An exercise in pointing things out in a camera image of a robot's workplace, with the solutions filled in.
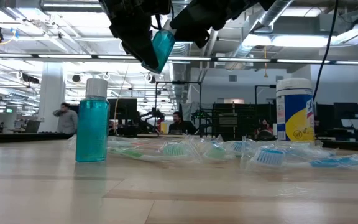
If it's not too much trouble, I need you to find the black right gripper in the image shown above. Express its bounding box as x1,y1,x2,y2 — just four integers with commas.
169,0,279,49

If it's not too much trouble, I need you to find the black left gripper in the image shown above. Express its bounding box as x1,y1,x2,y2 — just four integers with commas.
99,0,172,71

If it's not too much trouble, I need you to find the teal mouthwash bottle white cap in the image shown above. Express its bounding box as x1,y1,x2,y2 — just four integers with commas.
75,78,111,163
140,27,177,75

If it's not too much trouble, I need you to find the green toothbrush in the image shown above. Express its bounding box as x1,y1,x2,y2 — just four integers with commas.
202,139,248,161
108,141,200,163

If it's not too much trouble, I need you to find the blue toothbrush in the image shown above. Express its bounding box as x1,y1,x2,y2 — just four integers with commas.
228,139,338,158
241,146,358,172

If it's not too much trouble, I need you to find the black desktop monitor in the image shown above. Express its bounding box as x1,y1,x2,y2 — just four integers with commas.
107,98,138,121

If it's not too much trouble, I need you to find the long LED light bar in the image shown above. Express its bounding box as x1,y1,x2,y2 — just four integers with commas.
0,52,358,65

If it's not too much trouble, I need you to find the white square pillar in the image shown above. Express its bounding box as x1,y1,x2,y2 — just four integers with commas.
37,62,67,133

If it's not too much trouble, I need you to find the Lysol wipes canister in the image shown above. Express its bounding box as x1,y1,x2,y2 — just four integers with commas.
275,77,316,142

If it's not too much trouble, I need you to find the grey laptop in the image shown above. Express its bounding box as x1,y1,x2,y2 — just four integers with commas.
24,119,42,134

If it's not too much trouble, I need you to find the dark desktop monitor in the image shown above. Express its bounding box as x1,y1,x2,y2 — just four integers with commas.
333,102,358,121

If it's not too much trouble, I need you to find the black metal frame stand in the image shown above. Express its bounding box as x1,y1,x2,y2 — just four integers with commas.
155,81,202,138

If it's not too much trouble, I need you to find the smooth silver air duct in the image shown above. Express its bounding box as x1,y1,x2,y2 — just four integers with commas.
225,0,295,71

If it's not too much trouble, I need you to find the yellow hanging cord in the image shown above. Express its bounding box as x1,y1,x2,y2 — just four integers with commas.
262,46,269,78

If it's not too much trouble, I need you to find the black wire basket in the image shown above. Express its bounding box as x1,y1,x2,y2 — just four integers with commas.
200,107,259,141

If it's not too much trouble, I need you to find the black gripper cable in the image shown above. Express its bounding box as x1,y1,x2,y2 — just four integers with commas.
312,0,339,100

